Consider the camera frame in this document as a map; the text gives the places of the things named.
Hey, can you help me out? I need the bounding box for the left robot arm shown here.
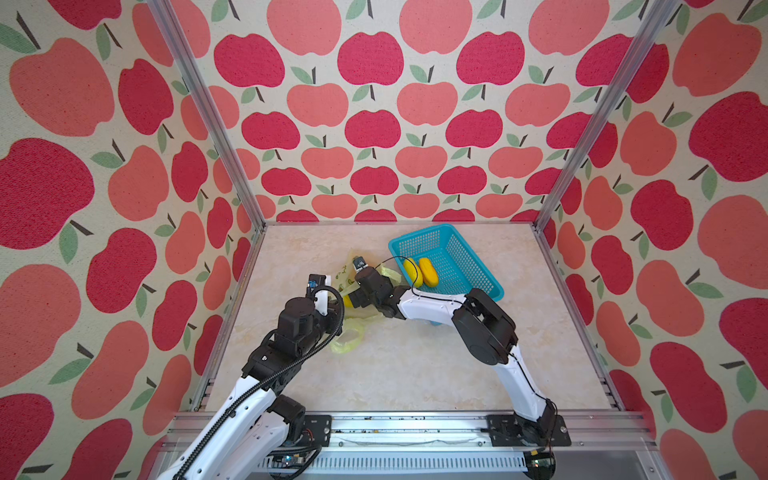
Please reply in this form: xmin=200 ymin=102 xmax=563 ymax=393
xmin=159 ymin=285 xmax=345 ymax=479

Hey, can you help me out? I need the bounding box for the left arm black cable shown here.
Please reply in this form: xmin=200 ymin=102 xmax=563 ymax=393
xmin=172 ymin=285 xmax=347 ymax=480

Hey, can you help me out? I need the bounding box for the yellow plastic bag with fruit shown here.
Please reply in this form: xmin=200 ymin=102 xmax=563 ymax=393
xmin=330 ymin=250 xmax=384 ymax=355

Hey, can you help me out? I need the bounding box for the aluminium frame post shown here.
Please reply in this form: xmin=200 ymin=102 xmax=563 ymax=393
xmin=148 ymin=1 xmax=266 ymax=234
xmin=532 ymin=0 xmax=681 ymax=234

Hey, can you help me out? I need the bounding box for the left aluminium frame post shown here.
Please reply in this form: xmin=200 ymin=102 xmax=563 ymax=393
xmin=148 ymin=1 xmax=266 ymax=234

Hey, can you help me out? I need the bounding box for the right aluminium frame post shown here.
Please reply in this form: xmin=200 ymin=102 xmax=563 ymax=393
xmin=532 ymin=0 xmax=681 ymax=234

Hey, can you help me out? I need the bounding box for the yellow banana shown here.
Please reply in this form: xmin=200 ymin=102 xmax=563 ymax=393
xmin=419 ymin=257 xmax=440 ymax=288

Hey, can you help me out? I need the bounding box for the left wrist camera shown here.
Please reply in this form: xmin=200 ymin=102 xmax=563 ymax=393
xmin=306 ymin=274 xmax=331 ymax=316

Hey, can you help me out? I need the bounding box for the turquoise plastic basket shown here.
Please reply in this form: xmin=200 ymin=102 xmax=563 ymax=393
xmin=382 ymin=224 xmax=511 ymax=326

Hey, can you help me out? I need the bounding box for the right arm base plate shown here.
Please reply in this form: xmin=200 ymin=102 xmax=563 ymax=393
xmin=485 ymin=414 xmax=572 ymax=447

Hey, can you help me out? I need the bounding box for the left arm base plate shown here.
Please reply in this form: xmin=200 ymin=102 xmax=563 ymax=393
xmin=277 ymin=415 xmax=332 ymax=449

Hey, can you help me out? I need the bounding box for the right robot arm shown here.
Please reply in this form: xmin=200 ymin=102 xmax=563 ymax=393
xmin=350 ymin=266 xmax=558 ymax=446

